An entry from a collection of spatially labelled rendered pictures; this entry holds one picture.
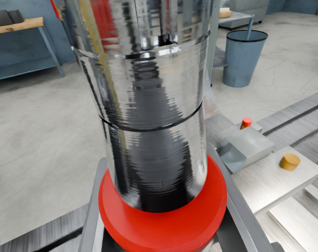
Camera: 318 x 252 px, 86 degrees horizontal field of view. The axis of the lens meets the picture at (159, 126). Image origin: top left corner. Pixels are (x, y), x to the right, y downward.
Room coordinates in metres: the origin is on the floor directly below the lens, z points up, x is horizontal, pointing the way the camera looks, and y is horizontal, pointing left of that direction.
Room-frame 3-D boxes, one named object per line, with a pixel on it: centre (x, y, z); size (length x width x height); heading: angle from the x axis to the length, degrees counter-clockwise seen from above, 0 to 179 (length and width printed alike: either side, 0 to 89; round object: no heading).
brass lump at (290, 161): (0.15, -0.20, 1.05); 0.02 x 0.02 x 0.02
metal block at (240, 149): (0.19, -0.15, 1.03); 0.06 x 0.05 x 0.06; 110
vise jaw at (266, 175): (0.14, -0.17, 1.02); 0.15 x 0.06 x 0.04; 110
